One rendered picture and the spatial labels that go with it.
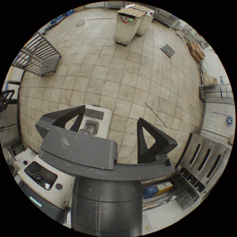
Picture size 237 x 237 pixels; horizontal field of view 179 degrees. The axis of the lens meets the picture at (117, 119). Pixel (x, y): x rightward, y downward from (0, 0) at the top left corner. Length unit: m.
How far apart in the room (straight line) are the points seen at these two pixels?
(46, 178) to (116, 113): 1.35
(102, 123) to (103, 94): 0.54
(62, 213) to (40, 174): 0.16
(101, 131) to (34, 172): 1.07
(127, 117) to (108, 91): 0.60
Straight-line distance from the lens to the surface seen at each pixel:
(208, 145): 2.80
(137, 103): 1.50
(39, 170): 0.37
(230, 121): 3.73
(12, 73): 3.69
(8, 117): 3.49
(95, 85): 1.50
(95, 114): 1.17
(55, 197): 0.31
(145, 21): 2.31
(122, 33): 1.83
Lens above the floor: 1.41
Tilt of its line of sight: 80 degrees down
